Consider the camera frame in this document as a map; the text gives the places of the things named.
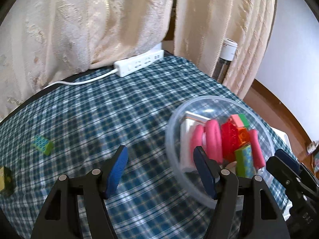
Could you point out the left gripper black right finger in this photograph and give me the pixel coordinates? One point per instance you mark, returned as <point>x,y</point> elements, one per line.
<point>261,216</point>

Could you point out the clear plastic bowl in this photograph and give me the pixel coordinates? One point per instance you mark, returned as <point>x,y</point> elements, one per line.
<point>220,109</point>

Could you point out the red toy brick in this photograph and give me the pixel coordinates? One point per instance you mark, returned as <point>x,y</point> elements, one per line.
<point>230,141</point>

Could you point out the dark pink foam roller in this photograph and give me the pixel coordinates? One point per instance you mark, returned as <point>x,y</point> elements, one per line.
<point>258,158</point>

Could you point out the white plastic spoon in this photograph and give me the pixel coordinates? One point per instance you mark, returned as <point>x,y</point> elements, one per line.
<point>231,166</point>

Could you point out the dark green yellow tin box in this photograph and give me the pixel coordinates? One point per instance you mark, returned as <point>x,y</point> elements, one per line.
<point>6,182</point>

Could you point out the white capped bottle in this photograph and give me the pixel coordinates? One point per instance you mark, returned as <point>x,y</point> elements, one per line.
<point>226,56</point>

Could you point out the green block blue dots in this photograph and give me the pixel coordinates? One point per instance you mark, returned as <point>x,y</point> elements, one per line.
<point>43,144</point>

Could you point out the light pink foam roller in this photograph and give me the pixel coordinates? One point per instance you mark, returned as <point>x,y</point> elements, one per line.
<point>208,136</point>

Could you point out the white power strip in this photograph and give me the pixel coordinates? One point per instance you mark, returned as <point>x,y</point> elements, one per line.
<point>130,65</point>

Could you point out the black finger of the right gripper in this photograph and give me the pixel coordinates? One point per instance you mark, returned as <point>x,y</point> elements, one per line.
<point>294,176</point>

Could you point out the white medicine box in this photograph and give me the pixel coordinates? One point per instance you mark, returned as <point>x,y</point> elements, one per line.
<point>189,122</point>

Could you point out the orange toy brick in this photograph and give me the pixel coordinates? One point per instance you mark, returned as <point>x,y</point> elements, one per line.
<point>243,136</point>

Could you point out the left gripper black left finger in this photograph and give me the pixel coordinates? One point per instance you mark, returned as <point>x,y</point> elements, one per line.
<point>59,216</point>

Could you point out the pink green toy brick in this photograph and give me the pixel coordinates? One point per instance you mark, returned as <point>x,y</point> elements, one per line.
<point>239,120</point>

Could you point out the cream patterned curtain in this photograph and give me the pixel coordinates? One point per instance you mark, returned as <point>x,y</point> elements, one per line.
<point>43,41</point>

